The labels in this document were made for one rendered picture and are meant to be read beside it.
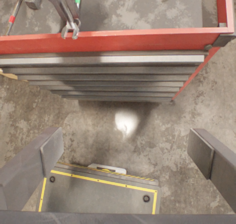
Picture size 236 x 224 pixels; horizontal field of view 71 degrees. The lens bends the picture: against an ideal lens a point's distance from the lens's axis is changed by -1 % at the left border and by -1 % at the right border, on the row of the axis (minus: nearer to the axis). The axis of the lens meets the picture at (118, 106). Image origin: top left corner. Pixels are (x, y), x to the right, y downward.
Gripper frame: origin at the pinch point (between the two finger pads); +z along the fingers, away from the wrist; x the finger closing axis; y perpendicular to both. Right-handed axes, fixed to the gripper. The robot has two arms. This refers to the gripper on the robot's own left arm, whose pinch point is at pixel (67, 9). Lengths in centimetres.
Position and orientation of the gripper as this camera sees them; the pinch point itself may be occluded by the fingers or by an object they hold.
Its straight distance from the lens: 47.1
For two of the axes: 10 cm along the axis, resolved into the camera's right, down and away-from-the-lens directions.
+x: -9.9, 1.2, 1.1
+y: -0.8, -9.5, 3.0
